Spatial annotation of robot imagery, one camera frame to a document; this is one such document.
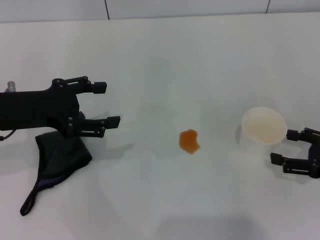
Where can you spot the dark blue rag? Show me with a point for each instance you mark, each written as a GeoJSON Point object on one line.
{"type": "Point", "coordinates": [60, 157]}

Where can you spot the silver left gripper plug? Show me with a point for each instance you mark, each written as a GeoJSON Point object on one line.
{"type": "Point", "coordinates": [11, 86]}

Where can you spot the white paper cup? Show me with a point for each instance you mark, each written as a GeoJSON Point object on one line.
{"type": "Point", "coordinates": [263, 125]}

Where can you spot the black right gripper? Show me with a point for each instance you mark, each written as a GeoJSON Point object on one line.
{"type": "Point", "coordinates": [315, 157]}

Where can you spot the orange-brown liquid stain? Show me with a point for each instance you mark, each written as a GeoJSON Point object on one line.
{"type": "Point", "coordinates": [188, 141]}

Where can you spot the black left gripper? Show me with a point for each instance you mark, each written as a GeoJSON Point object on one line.
{"type": "Point", "coordinates": [37, 110]}

